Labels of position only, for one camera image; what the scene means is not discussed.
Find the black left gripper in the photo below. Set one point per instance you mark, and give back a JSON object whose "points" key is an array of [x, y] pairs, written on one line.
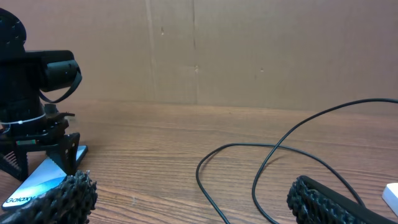
{"points": [[43, 133]]}

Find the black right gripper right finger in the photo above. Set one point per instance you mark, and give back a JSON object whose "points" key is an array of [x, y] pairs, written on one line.
{"points": [[313, 202]]}

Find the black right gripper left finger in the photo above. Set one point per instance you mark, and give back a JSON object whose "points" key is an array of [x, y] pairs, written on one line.
{"points": [[71, 202]]}

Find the Galaxy smartphone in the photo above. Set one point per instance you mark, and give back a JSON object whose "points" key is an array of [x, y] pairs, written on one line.
{"points": [[47, 176]]}

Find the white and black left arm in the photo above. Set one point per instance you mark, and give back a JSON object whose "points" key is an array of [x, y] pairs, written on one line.
{"points": [[32, 83]]}

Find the white power strip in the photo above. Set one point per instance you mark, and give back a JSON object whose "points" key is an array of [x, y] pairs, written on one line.
{"points": [[390, 196]]}

